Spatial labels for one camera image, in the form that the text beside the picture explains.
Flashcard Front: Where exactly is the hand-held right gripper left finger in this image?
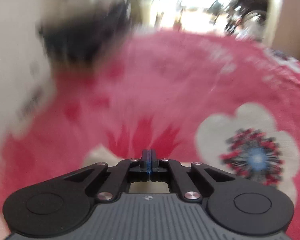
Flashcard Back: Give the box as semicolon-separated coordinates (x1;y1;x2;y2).
64;149;149;203

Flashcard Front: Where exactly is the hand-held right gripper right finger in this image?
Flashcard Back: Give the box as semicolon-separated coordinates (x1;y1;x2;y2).
149;149;235;203

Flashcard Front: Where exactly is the stack of folded clothes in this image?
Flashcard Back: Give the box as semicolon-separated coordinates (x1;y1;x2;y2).
36;0;133;67

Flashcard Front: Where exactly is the black wheelchair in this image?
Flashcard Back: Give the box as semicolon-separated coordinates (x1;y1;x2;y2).
224;0;270;39

